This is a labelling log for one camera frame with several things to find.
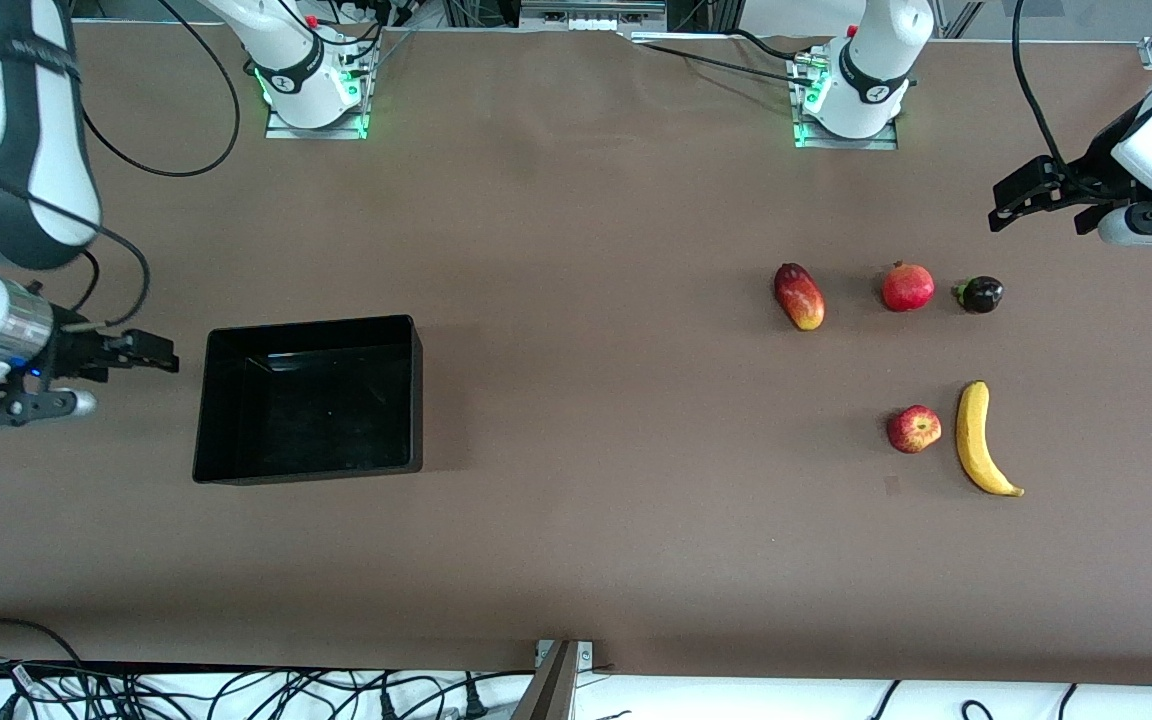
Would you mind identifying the black rectangular plastic tray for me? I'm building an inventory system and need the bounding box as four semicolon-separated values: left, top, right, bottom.
192;315;424;486

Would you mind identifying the yellow banana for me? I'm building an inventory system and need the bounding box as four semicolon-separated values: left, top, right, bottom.
956;380;1025;498

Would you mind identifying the red yellow apple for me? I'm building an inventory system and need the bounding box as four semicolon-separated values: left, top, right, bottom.
886;404;942;454

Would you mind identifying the dark purple mangosteen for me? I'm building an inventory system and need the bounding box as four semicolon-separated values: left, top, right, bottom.
953;276;1004;315

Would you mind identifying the red pomegranate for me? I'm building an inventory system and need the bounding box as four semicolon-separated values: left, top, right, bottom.
881;261;936;313

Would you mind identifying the red yellow mango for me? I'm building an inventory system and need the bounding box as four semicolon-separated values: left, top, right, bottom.
774;262;826;332

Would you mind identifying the grey power strip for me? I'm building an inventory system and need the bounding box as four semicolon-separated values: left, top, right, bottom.
519;0;669;32

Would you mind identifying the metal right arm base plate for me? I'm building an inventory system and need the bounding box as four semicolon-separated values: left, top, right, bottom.
264;40;371;140

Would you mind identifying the black arched floor cable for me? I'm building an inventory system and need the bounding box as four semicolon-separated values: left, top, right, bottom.
0;617;85;667

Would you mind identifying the black looping right arm cable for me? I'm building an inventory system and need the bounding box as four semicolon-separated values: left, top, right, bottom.
81;0;242;179

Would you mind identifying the short black table cable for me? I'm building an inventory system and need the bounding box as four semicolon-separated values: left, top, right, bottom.
731;28;803;63

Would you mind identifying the long black table cable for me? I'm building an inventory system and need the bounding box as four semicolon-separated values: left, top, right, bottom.
631;40;817;87

